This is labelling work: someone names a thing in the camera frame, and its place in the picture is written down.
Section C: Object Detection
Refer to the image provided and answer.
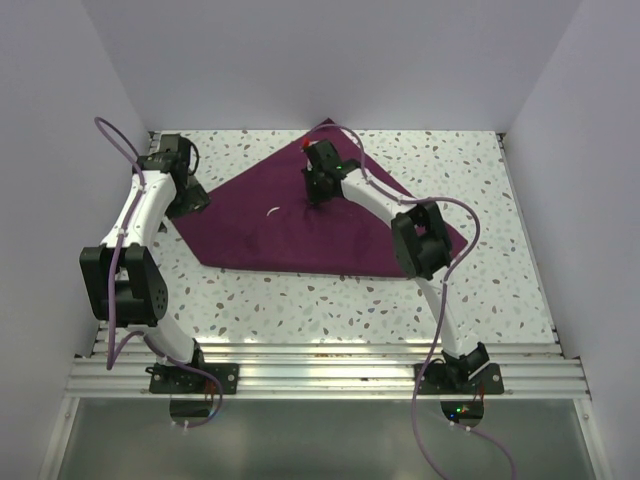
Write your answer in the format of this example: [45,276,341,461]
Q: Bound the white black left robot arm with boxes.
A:
[79,134,210,393]

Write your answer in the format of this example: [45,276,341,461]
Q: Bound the stainless steel tray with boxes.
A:
[266,206,281,218]

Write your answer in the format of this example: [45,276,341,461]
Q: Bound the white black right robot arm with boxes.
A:
[302,140,489,393]

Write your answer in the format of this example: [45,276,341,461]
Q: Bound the purple cloth mat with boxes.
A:
[174,120,467,278]

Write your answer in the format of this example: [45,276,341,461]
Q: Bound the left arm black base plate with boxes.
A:
[145,363,240,395]

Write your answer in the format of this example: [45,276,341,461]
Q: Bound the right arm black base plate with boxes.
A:
[413,360,505,396]

